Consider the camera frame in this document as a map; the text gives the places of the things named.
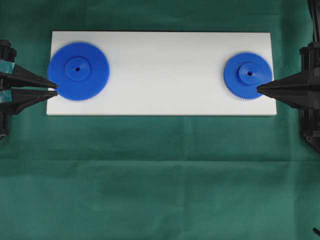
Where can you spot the green table cloth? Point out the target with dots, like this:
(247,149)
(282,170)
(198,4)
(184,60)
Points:
(157,178)

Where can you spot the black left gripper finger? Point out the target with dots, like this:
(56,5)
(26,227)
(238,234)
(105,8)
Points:
(24,98)
(21,77)

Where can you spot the large blue gear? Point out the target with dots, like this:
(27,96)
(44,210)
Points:
(80,69)

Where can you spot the small blue gear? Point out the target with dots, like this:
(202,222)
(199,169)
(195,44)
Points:
(244,72)

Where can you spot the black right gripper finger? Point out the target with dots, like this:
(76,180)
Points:
(292,90)

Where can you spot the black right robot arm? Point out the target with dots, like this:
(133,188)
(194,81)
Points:
(314,10)

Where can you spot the white rectangular board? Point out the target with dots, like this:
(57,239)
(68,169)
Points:
(154,73)

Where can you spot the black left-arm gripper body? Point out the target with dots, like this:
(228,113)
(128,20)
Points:
(7,65)

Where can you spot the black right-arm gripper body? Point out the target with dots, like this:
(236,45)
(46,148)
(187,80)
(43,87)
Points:
(310,116)

